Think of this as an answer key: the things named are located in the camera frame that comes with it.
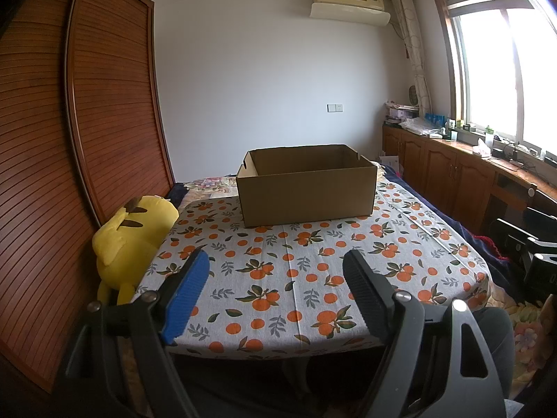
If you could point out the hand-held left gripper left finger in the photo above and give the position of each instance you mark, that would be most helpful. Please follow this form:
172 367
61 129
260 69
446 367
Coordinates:
187 296

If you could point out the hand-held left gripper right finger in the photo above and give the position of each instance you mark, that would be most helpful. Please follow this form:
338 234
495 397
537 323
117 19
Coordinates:
370 296

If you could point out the brown cardboard box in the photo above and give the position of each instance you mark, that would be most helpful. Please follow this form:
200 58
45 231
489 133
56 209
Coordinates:
304 196

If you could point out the yellow plush toy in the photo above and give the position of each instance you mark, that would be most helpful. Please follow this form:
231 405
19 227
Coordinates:
126 244

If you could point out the orange fruit print tablecloth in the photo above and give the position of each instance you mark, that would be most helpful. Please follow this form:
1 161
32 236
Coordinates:
283 278

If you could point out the person's dark pants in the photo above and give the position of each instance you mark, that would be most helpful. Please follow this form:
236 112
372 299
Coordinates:
261 383

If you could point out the dark blue blanket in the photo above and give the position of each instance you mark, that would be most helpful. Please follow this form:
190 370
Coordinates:
461 226

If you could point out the white paper bag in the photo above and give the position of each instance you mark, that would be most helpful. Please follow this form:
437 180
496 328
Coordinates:
390 163

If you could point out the wooden cabinet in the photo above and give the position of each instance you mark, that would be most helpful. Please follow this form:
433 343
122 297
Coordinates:
448 170

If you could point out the floral quilt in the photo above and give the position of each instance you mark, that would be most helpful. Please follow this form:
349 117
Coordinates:
526 326

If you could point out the black chair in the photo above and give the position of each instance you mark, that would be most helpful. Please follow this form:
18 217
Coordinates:
531 248

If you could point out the white plastic bag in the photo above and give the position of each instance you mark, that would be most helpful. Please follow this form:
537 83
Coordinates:
420 126

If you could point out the pink boxes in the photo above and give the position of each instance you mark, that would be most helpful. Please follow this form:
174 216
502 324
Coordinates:
400 114

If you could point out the white tissue pack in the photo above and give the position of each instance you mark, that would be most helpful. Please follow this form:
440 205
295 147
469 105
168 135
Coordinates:
481 148

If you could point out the blue bottles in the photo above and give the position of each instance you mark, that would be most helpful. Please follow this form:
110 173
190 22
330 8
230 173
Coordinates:
435 119

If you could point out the wooden slatted wardrobe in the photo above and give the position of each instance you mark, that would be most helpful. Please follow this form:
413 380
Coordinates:
65 139

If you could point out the small dark oval fan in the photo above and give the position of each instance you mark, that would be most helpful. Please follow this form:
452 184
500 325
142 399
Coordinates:
414 96

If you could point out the patterned curtain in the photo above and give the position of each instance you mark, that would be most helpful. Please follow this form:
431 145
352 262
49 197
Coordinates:
413 48

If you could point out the white wall switch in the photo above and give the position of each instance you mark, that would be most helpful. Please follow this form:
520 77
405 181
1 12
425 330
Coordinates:
335 107

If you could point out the wooden frame window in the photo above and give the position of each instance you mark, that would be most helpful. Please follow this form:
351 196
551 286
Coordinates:
496 65

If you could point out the wall air conditioner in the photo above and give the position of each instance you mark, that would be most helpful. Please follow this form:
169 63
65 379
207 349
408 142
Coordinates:
348 4

